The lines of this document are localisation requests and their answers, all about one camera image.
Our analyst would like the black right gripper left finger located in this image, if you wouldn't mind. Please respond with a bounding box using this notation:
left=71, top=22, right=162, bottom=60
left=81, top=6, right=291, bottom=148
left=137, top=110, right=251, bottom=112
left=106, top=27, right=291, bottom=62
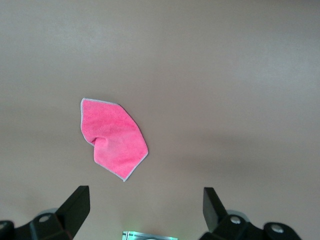
left=0, top=185, right=91, bottom=240

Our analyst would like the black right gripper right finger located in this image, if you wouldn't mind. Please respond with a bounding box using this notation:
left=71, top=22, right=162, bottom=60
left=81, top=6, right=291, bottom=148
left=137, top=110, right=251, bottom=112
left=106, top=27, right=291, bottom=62
left=199, top=187, right=301, bottom=240

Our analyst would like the pink and grey microfibre towel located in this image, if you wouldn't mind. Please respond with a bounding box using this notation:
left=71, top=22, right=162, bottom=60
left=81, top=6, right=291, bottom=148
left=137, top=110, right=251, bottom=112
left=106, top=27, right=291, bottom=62
left=80, top=97, right=149, bottom=183

